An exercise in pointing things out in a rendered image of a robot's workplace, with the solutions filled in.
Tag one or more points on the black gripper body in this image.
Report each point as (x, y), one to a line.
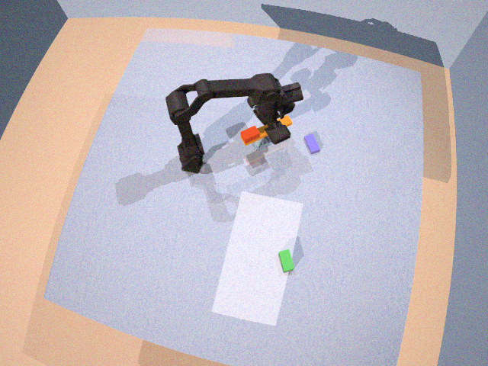
(278, 132)

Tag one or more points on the orange bar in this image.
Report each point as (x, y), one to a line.
(253, 134)

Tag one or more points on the purple rectangular block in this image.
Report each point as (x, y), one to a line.
(312, 143)

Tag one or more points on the green block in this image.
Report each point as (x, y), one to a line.
(286, 260)

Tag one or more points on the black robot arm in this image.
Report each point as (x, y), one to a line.
(264, 88)

